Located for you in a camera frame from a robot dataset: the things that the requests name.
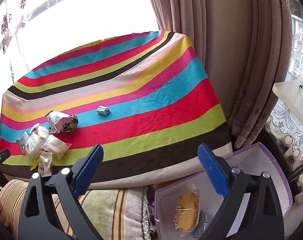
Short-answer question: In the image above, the pink curtain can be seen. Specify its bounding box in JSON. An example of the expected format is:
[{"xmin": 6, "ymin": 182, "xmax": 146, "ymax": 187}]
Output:
[{"xmin": 151, "ymin": 0, "xmax": 292, "ymax": 149}]

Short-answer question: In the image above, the white side table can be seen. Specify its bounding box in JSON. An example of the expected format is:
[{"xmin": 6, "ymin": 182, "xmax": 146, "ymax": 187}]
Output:
[{"xmin": 272, "ymin": 79, "xmax": 303, "ymax": 126}]

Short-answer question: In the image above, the round bread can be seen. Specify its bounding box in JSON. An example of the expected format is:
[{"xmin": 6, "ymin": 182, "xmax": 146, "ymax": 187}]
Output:
[{"xmin": 16, "ymin": 123, "xmax": 50, "ymax": 166}]

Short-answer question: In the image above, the green yellow snack packet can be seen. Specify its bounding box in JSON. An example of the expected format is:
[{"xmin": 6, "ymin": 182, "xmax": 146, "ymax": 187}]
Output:
[{"xmin": 64, "ymin": 115, "xmax": 79, "ymax": 133}]

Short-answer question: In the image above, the yellow cake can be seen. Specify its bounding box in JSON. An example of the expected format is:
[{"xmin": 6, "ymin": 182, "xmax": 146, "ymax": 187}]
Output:
[{"xmin": 174, "ymin": 183, "xmax": 200, "ymax": 236}]

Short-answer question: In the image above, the floral lace sheer curtain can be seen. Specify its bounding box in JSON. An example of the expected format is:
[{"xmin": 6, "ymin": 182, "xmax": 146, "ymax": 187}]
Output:
[{"xmin": 266, "ymin": 2, "xmax": 303, "ymax": 191}]

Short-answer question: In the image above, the white pastry packet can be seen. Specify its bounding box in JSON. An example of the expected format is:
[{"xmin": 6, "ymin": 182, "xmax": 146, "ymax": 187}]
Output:
[
  {"xmin": 42, "ymin": 134, "xmax": 71, "ymax": 160},
  {"xmin": 38, "ymin": 151, "xmax": 53, "ymax": 177}
]

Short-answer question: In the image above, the white purple storage box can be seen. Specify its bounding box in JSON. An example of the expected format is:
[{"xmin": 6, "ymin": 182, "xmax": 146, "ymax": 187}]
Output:
[{"xmin": 154, "ymin": 140, "xmax": 292, "ymax": 239}]

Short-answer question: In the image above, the small blue white candy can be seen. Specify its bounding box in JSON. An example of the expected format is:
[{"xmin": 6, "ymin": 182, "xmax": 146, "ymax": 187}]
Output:
[{"xmin": 96, "ymin": 106, "xmax": 110, "ymax": 116}]

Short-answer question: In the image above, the striped plush cushion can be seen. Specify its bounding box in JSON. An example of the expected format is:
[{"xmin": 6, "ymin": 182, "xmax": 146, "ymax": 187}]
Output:
[{"xmin": 0, "ymin": 179, "xmax": 156, "ymax": 239}]

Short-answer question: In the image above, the blue white snack bag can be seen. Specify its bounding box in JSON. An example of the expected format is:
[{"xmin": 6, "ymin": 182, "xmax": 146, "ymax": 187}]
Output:
[{"xmin": 193, "ymin": 210, "xmax": 213, "ymax": 239}]

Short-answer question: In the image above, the person's left hand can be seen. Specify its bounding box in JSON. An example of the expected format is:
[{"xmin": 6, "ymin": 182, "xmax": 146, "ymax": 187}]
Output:
[{"xmin": 0, "ymin": 202, "xmax": 10, "ymax": 227}]

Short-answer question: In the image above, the pink snack bar wrapper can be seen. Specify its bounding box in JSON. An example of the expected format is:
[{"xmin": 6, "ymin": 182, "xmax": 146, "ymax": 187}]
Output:
[{"xmin": 45, "ymin": 111, "xmax": 73, "ymax": 134}]

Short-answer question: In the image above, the colourful striped tablecloth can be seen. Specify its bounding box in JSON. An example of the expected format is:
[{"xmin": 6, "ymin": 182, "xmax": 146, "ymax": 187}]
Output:
[{"xmin": 0, "ymin": 29, "xmax": 232, "ymax": 188}]

